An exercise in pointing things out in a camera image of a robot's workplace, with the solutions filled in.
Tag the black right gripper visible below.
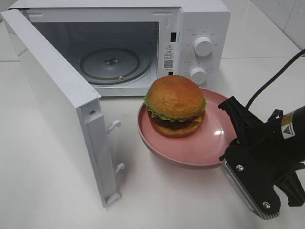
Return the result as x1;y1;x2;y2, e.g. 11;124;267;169
218;96;303;163

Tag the pink round plate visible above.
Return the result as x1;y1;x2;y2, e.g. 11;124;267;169
137;88;236;167

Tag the toy burger with lettuce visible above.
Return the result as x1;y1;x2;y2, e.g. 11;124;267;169
143;75;207;138

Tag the white microwave door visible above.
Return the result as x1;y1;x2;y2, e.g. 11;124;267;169
1;10;124;206

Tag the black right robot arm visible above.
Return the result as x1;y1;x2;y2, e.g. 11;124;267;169
218;96;305;167

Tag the lower white timer knob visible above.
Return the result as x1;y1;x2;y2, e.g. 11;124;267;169
190;67;207;84

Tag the upper white power knob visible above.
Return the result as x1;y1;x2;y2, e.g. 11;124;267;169
193;35;214;57

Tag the white microwave oven body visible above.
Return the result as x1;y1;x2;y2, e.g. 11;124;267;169
6;0;231;97

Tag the glass microwave turntable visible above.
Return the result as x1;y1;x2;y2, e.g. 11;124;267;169
81;48;140;80

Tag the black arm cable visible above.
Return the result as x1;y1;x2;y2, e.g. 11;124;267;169
245;49;305;109

